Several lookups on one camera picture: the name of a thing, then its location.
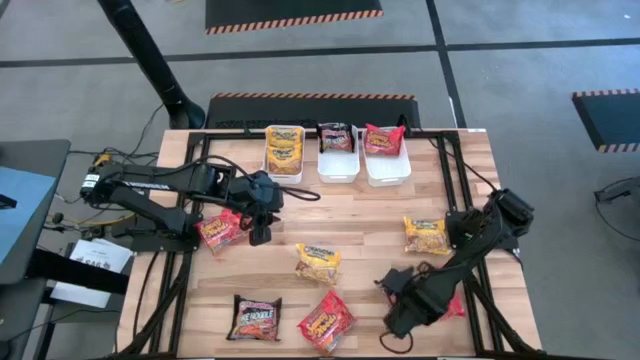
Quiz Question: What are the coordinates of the blue sheet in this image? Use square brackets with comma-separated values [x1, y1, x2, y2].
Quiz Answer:
[0, 165, 58, 265]

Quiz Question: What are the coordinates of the white printed paper sheet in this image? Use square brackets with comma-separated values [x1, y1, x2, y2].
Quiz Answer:
[66, 238, 135, 274]

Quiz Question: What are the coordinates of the black Fire Noodle pack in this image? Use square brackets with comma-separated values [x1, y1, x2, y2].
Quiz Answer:
[225, 293, 284, 343]
[316, 122, 356, 154]

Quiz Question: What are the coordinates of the black round pole stand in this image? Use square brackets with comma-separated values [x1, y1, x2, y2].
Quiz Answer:
[96, 0, 207, 130]

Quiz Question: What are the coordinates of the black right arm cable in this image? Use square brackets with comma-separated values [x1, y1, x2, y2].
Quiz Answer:
[378, 327, 416, 355]

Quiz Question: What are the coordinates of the black aluminium table frame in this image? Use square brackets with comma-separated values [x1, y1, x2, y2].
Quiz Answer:
[117, 127, 549, 360]

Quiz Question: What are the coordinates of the red Saucy Noodles pack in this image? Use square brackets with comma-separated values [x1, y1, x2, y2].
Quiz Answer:
[194, 208, 250, 257]
[296, 289, 358, 355]
[438, 292, 467, 322]
[363, 123, 407, 157]

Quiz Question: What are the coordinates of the black desk beam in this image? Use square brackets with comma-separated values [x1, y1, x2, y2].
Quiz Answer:
[24, 248, 131, 296]

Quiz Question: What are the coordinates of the grey desk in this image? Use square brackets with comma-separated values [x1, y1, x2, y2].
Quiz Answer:
[0, 138, 72, 286]

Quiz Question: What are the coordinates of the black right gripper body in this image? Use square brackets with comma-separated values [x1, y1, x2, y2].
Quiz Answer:
[383, 287, 451, 341]

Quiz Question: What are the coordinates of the white plastic bin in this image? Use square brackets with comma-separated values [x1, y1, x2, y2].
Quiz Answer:
[316, 123, 361, 185]
[362, 124, 413, 189]
[262, 124, 306, 185]

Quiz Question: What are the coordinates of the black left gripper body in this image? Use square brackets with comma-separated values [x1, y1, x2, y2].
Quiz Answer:
[230, 169, 285, 231]

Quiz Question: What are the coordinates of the black mat with striped edge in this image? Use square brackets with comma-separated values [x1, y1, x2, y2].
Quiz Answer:
[205, 91, 422, 131]
[570, 88, 640, 154]
[204, 0, 385, 36]

